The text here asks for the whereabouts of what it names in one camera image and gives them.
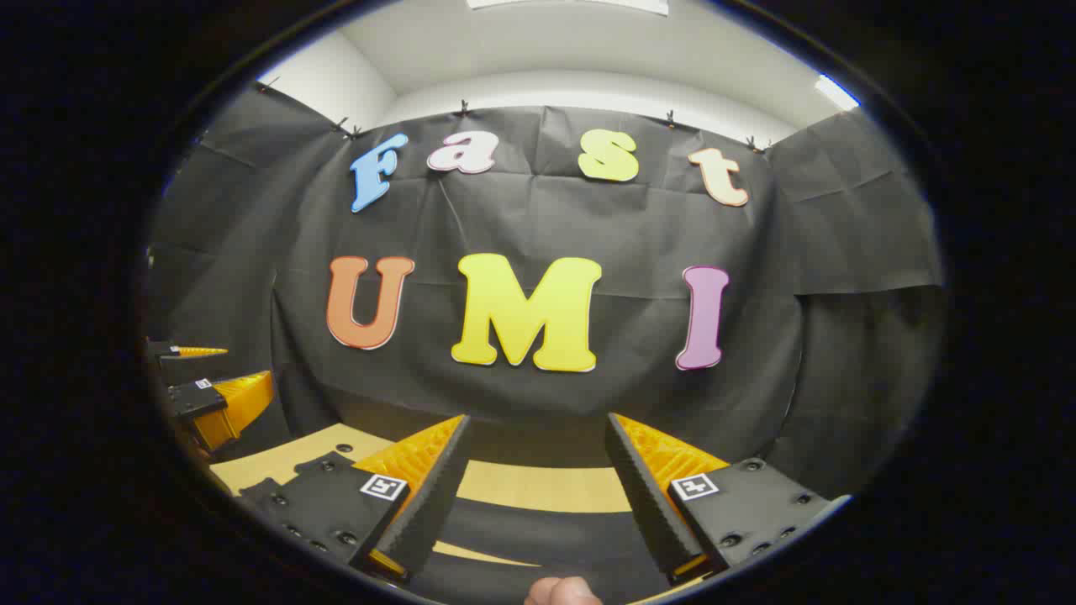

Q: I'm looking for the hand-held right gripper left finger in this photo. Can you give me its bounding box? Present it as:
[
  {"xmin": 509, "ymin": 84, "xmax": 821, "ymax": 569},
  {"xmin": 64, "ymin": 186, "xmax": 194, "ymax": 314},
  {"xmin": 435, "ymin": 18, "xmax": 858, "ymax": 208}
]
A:
[{"xmin": 238, "ymin": 413, "xmax": 472, "ymax": 584}]

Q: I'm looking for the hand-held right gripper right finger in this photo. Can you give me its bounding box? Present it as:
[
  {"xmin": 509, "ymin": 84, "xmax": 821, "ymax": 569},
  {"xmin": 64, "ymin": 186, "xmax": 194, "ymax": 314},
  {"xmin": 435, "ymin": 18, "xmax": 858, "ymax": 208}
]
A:
[{"xmin": 604, "ymin": 412, "xmax": 835, "ymax": 587}]

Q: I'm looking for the black backdrop cloth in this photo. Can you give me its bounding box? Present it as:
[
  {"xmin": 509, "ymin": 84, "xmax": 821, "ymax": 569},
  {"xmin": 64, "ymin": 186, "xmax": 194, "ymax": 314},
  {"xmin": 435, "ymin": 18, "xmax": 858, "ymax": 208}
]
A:
[{"xmin": 143, "ymin": 80, "xmax": 947, "ymax": 505}]

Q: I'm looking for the white ceiling light panel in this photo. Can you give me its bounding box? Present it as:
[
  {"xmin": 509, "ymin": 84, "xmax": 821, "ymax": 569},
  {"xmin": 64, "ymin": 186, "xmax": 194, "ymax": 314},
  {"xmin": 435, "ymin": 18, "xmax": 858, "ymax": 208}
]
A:
[
  {"xmin": 814, "ymin": 74, "xmax": 860, "ymax": 112},
  {"xmin": 467, "ymin": 0, "xmax": 671, "ymax": 18}
]

